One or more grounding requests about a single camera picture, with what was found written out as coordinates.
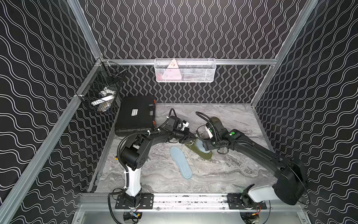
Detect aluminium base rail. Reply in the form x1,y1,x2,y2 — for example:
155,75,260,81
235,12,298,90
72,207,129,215
78,193,302,212

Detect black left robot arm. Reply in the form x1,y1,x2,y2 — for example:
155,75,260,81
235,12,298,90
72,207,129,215
116,116,196,208

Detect white items in black basket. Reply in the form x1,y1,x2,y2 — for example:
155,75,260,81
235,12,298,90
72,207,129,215
90,87,117,112

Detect white wire basket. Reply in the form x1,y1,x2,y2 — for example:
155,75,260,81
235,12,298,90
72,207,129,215
154,58,217,83

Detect green shoe one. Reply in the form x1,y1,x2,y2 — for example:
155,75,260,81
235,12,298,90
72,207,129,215
185,139,213,160
210,117,224,132

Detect pink triangle card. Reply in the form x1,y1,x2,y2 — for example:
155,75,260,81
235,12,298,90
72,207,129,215
161,59,182,82

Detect black wire basket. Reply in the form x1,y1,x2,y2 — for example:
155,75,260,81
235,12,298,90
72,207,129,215
79,62,128,114

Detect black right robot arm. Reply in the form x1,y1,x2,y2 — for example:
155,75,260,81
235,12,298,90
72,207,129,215
203,118,308,208

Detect black tool case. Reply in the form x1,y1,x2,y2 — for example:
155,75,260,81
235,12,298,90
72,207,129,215
115,95,156,137

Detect light blue insole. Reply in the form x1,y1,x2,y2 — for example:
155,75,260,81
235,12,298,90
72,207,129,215
170,146,193,180
194,139,210,154

